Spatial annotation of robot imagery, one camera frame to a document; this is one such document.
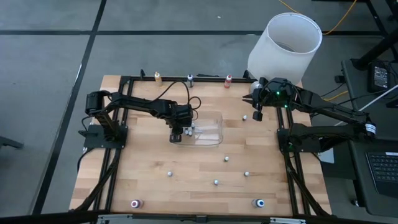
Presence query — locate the white cable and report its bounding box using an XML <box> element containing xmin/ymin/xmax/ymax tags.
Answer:
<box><xmin>357</xmin><ymin>83</ymin><xmax>398</xmax><ymax>111</ymax></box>

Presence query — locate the black stand foot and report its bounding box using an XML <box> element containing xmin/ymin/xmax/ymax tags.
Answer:
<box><xmin>0</xmin><ymin>136</ymin><xmax>25</xmax><ymax>150</ymax></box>

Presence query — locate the yellow extension cord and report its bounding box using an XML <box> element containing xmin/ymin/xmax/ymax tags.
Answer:
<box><xmin>325</xmin><ymin>90</ymin><xmax>349</xmax><ymax>102</ymax></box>
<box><xmin>278</xmin><ymin>0</ymin><xmax>358</xmax><ymax>35</ymax></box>

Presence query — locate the black power supply box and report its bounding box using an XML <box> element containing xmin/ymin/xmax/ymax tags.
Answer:
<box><xmin>368</xmin><ymin>62</ymin><xmax>391</xmax><ymax>93</ymax></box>

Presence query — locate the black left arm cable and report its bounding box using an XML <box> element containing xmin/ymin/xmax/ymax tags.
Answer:
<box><xmin>154</xmin><ymin>80</ymin><xmax>202</xmax><ymax>110</ymax></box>

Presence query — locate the clear plastic bin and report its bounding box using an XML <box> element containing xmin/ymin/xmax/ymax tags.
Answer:
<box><xmin>170</xmin><ymin>110</ymin><xmax>224</xmax><ymax>147</ymax></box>

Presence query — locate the black laptop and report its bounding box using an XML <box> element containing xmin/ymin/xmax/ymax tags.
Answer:
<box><xmin>365</xmin><ymin>151</ymin><xmax>398</xmax><ymax>200</ymax></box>

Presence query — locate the black stand leg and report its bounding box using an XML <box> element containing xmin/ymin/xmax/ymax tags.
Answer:
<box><xmin>351</xmin><ymin>30</ymin><xmax>398</xmax><ymax>71</ymax></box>

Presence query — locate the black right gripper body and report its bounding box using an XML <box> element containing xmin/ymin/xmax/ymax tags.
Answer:
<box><xmin>252</xmin><ymin>77</ymin><xmax>271</xmax><ymax>122</ymax></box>

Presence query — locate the silver table lamp white shade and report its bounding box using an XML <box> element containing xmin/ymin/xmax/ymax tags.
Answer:
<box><xmin>247</xmin><ymin>12</ymin><xmax>323</xmax><ymax>94</ymax></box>

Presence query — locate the black side desk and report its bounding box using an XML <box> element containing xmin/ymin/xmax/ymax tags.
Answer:
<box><xmin>340</xmin><ymin>57</ymin><xmax>398</xmax><ymax>218</ymax></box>

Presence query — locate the black aluminium table frame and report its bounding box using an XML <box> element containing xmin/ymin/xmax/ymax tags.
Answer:
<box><xmin>70</xmin><ymin>68</ymin><xmax>332</xmax><ymax>218</ymax></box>

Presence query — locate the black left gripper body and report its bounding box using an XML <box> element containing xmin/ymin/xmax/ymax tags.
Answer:
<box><xmin>169</xmin><ymin>119</ymin><xmax>192</xmax><ymax>143</ymax></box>

